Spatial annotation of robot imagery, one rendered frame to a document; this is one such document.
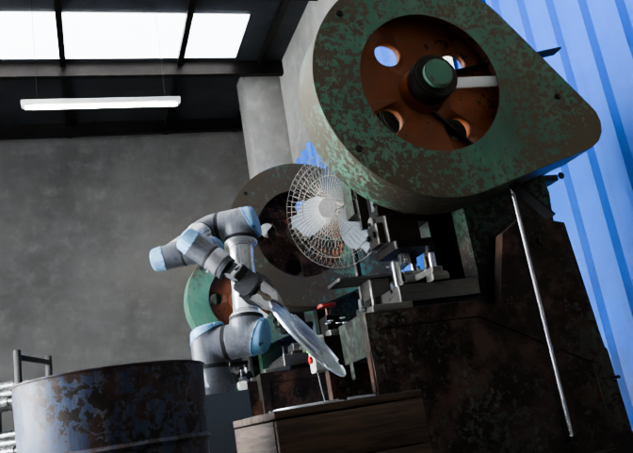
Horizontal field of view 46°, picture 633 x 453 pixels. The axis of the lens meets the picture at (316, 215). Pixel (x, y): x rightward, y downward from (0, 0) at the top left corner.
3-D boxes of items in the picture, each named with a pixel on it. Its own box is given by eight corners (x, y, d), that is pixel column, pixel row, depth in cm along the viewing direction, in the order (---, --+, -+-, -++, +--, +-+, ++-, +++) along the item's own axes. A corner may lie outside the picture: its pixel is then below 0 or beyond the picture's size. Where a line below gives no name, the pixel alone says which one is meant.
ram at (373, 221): (379, 243, 266) (364, 166, 274) (365, 253, 280) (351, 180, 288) (422, 239, 272) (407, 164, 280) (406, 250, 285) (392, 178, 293)
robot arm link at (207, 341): (200, 368, 253) (195, 329, 256) (237, 362, 250) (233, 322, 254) (186, 367, 241) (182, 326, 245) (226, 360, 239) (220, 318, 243)
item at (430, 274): (433, 280, 248) (428, 250, 251) (414, 290, 264) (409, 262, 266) (449, 278, 250) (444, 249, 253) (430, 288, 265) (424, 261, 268)
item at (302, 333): (288, 338, 184) (290, 336, 184) (256, 286, 209) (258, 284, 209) (359, 393, 199) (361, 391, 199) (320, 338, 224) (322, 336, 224)
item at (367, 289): (344, 315, 255) (337, 276, 259) (332, 321, 268) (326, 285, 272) (411, 307, 263) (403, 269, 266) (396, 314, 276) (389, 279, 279)
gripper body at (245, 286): (267, 283, 218) (235, 259, 220) (263, 277, 210) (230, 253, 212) (251, 303, 217) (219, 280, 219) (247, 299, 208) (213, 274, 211)
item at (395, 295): (401, 302, 245) (397, 284, 247) (358, 325, 287) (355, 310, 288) (481, 293, 255) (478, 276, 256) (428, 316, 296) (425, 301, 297)
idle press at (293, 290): (260, 502, 356) (216, 164, 403) (233, 493, 447) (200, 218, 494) (540, 448, 397) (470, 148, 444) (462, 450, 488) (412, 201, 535)
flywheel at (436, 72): (314, -25, 239) (508, -25, 261) (298, 9, 257) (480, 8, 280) (357, 185, 220) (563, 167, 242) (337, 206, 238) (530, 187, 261)
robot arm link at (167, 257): (190, 216, 273) (143, 245, 225) (219, 210, 271) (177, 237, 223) (199, 246, 274) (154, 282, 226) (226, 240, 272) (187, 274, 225)
